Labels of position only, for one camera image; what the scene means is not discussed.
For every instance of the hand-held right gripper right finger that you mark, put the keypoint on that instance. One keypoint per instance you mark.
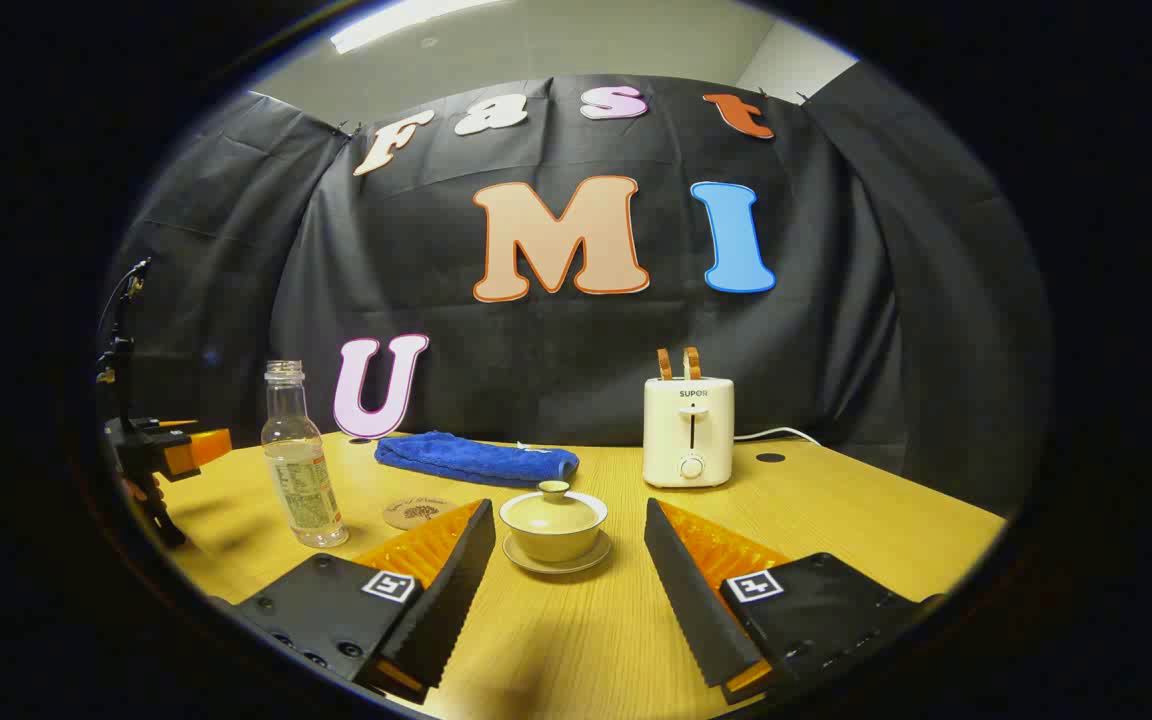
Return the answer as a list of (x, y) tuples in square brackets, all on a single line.
[(693, 612)]

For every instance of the clear plastic water bottle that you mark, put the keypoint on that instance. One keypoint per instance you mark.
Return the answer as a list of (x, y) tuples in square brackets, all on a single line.
[(302, 490)]

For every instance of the black backdrop cloth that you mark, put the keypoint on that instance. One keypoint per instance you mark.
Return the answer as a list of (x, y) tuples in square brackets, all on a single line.
[(556, 350)]

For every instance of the yellow teacup lid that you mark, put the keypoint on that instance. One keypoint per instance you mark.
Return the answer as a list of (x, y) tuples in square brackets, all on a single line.
[(553, 510)]

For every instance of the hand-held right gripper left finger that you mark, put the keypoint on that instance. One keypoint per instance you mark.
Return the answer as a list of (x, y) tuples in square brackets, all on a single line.
[(444, 612)]

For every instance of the yellow ceramic teacup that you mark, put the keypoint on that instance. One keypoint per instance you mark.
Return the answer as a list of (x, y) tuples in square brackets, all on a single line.
[(553, 546)]

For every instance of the blue towel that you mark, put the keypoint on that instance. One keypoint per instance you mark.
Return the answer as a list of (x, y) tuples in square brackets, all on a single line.
[(476, 460)]

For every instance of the yellow ceramic saucer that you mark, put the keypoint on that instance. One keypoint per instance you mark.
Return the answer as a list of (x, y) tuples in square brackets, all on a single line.
[(556, 568)]

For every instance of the cream white toaster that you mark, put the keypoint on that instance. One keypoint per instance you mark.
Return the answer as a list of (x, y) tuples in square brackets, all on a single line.
[(688, 430)]

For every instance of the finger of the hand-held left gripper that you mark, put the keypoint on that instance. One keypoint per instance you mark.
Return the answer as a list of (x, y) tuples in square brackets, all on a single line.
[(204, 448), (176, 424)]

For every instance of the round cork coaster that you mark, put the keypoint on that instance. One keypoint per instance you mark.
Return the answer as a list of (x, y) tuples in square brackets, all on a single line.
[(416, 513)]

